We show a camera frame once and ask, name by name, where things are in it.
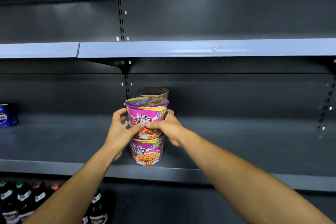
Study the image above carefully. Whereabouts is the person's left hand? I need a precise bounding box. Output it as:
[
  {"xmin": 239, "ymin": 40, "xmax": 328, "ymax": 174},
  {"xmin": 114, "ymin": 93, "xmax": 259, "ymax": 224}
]
[{"xmin": 104, "ymin": 108, "xmax": 146, "ymax": 161}]

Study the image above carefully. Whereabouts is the dark metal store shelving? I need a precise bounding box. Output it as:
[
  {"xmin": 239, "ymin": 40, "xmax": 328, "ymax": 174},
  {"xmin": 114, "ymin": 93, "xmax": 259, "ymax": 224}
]
[{"xmin": 0, "ymin": 0, "xmax": 336, "ymax": 224}]

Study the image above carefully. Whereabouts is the person's left forearm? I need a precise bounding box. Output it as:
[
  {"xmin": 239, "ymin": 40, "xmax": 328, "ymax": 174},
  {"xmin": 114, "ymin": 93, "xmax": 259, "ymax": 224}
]
[{"xmin": 23, "ymin": 143, "xmax": 124, "ymax": 224}]

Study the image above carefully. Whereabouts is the row of dark glass bottles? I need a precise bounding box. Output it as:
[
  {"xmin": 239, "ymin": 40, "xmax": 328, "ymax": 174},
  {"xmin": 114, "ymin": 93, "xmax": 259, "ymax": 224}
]
[{"xmin": 0, "ymin": 178, "xmax": 116, "ymax": 224}]

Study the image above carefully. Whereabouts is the person's right hand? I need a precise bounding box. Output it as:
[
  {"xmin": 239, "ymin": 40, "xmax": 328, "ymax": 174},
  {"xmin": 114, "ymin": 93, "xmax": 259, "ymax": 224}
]
[{"xmin": 146, "ymin": 108, "xmax": 186, "ymax": 148}]

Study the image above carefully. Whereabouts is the purple cup noodle bowl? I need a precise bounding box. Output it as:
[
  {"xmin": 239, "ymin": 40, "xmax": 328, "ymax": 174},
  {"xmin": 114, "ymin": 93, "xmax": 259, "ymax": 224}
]
[
  {"xmin": 137, "ymin": 86, "xmax": 170, "ymax": 100},
  {"xmin": 125, "ymin": 96, "xmax": 169, "ymax": 140},
  {"xmin": 130, "ymin": 136, "xmax": 165, "ymax": 166}
]

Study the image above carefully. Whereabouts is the blue soda can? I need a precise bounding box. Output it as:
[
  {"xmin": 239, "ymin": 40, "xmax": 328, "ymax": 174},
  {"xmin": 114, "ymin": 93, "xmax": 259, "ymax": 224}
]
[{"xmin": 0, "ymin": 103, "xmax": 19, "ymax": 128}]

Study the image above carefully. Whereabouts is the person's right forearm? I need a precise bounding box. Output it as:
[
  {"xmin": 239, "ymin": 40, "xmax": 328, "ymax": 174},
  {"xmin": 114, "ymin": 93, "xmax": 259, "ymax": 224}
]
[{"xmin": 178, "ymin": 129, "xmax": 334, "ymax": 224}]

